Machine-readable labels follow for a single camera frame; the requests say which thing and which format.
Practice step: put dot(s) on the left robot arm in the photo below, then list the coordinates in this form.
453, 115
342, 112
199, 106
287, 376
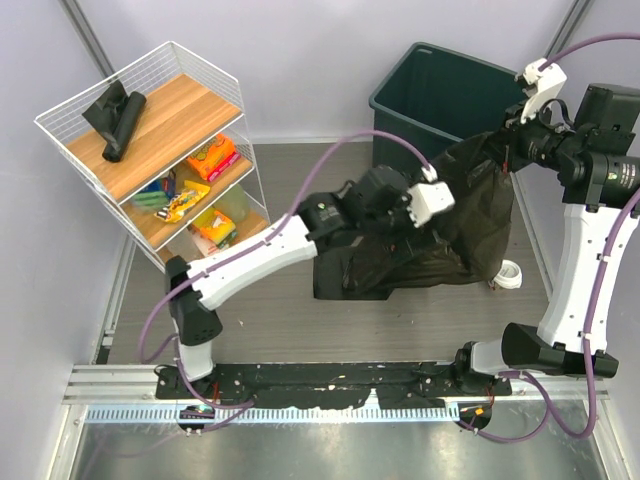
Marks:
379, 202

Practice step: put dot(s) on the small white box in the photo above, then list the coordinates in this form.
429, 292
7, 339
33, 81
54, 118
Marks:
205, 246

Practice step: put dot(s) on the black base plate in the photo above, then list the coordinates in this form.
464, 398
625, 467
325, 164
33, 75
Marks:
329, 386

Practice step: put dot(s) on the pale green plastic container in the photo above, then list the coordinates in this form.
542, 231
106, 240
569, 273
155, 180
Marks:
234, 204

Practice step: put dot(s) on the yellow candy bag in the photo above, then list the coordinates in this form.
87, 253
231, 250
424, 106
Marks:
191, 193

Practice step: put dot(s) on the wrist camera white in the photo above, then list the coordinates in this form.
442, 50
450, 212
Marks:
429, 197
541, 81

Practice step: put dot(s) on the white wire shelf rack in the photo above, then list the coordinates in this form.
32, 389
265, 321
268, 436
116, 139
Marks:
189, 100

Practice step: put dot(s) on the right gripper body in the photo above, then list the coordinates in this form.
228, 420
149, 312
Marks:
527, 143

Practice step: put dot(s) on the dark green trash bin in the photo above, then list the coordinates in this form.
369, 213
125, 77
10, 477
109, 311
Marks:
435, 97

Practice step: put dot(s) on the orange snack box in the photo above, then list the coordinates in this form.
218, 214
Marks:
213, 158

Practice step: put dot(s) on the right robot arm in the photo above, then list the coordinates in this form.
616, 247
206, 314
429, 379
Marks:
600, 182

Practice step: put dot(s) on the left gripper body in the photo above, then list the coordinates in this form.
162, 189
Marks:
396, 224

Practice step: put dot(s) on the white cable duct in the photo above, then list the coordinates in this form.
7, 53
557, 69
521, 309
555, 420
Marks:
181, 414

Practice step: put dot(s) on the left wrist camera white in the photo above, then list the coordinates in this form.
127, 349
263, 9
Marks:
429, 197

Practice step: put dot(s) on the white paper cup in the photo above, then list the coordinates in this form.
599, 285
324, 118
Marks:
509, 277

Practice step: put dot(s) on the black trash bag roll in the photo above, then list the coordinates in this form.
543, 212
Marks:
114, 116

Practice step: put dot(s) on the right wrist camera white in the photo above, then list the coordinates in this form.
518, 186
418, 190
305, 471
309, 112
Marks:
541, 81

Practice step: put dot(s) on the yellow green sponge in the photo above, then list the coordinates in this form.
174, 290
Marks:
215, 227

